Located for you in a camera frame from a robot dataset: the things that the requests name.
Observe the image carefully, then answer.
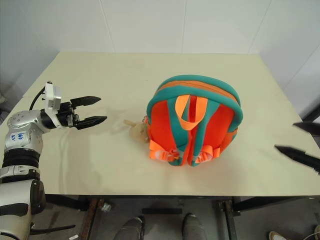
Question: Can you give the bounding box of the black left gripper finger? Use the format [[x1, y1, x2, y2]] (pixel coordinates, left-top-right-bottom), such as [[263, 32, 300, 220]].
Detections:
[[70, 95, 102, 108], [74, 115, 108, 131]]

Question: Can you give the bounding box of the white sneaker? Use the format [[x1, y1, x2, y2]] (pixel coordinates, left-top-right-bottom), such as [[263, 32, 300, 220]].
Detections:
[[268, 230, 291, 240]]

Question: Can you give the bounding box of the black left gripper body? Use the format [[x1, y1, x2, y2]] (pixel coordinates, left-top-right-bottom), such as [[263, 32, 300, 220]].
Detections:
[[57, 99, 81, 130]]

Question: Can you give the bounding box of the grey rounded foot shape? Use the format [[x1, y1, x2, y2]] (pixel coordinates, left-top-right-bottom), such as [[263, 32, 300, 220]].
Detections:
[[181, 213, 209, 240], [113, 215, 146, 240]]

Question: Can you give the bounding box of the rusty metal table leg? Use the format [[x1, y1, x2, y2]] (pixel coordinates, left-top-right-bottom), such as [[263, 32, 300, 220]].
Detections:
[[81, 198, 105, 240], [216, 199, 241, 240]]

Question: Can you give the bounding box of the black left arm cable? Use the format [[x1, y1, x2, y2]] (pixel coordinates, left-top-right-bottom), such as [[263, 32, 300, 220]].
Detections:
[[28, 86, 48, 112]]

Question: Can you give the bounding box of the orange and teal backpack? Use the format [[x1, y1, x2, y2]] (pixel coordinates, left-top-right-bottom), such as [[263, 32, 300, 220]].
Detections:
[[146, 74, 244, 168]]

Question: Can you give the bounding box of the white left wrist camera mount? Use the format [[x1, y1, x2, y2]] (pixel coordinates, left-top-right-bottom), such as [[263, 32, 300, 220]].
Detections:
[[41, 80, 63, 128]]

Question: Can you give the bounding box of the black table frame bar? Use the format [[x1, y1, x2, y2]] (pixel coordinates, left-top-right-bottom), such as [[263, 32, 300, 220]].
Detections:
[[233, 196, 320, 214], [45, 194, 91, 212]]

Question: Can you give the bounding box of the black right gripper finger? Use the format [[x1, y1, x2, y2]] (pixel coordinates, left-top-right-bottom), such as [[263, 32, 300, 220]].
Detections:
[[292, 121, 320, 137], [274, 144, 320, 176]]

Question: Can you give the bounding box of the beige plush bunny keychain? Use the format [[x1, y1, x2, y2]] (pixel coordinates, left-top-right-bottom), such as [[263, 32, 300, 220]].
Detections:
[[123, 119, 150, 144]]

